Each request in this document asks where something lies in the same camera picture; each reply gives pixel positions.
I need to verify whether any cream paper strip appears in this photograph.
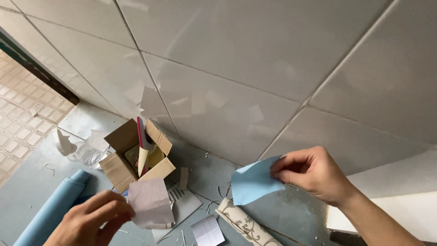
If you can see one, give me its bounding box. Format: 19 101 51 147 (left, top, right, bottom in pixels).
137 147 150 177

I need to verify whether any brown cardboard box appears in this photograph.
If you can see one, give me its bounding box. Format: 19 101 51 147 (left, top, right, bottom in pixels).
99 118 176 194

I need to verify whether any white backing paper piece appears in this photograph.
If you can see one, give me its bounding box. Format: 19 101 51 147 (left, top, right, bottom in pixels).
128 178 175 229

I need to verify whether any light blue paper piece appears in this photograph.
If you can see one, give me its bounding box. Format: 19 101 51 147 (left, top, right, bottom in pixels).
231 155 286 206

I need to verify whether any clear plastic spray bottle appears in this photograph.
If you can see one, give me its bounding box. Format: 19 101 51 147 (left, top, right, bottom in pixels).
52 128 110 170

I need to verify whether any person's right hand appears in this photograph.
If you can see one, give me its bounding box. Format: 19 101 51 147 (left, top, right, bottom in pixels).
270 146 359 208

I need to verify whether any white board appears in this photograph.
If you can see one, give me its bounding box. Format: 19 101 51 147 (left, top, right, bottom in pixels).
326 191 437 243

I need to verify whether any white gridded paper piece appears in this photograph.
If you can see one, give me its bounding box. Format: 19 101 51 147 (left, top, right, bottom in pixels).
191 215 226 246

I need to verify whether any red handled scraper tool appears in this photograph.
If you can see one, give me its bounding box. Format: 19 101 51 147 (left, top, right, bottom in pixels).
137 116 156 176

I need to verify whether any white slotted drain cover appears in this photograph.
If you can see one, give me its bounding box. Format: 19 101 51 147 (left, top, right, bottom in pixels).
152 183 203 243

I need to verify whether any cream patterned wallpaper roll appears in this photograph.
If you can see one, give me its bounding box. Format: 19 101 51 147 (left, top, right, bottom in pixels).
215 197 284 246

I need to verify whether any small beige paper strip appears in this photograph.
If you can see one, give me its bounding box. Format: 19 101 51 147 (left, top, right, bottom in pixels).
179 167 189 190

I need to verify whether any light blue wallpaper roll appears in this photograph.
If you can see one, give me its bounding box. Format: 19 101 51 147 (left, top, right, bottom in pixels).
13 170 93 246

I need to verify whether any dark door threshold strip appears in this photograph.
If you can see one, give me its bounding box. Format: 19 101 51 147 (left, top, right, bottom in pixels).
0 31 81 106

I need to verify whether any person's left hand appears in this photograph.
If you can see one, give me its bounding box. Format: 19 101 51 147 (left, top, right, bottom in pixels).
44 190 136 246

